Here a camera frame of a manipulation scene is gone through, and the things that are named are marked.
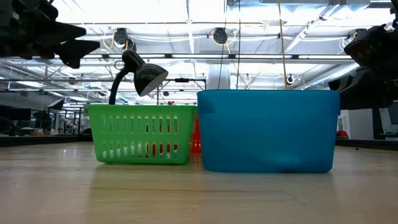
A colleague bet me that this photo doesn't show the black hanging cable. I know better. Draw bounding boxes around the black hanging cable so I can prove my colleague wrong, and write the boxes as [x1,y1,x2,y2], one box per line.
[236,0,241,90]

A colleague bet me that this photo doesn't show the teal plastic bin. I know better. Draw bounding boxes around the teal plastic bin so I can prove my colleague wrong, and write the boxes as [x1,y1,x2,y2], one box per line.
[197,89,341,174]

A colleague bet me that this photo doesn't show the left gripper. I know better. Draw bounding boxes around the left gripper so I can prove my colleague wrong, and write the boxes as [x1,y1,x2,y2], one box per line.
[0,0,101,69]

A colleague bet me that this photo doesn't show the silver ventilation duct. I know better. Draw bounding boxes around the silver ventilation duct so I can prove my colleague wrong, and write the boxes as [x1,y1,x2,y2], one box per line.
[306,62,361,91]

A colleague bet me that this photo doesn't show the yellow hanging cable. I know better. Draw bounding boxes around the yellow hanging cable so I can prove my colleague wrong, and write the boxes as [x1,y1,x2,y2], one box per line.
[277,0,289,90]

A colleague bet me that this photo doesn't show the black gooseneck desk lamp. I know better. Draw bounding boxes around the black gooseneck desk lamp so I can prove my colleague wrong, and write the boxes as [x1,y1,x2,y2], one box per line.
[108,48,169,105]

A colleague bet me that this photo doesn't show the red slotted plastic basket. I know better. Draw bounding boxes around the red slotted plastic basket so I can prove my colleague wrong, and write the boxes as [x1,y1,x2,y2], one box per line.
[190,118,203,153]

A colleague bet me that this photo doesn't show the green slotted plastic basket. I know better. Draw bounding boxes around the green slotted plastic basket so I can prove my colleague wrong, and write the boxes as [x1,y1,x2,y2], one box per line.
[83,104,198,165]

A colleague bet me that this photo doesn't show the black aluminium table frame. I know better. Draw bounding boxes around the black aluminium table frame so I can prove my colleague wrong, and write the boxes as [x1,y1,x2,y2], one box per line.
[0,133,398,151]

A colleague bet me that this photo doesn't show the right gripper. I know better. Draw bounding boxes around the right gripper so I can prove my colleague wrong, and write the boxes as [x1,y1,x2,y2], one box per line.
[328,67,396,110]

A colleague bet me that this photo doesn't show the black background rig frame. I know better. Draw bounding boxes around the black background rig frame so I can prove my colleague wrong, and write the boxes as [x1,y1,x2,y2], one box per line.
[157,77,208,106]

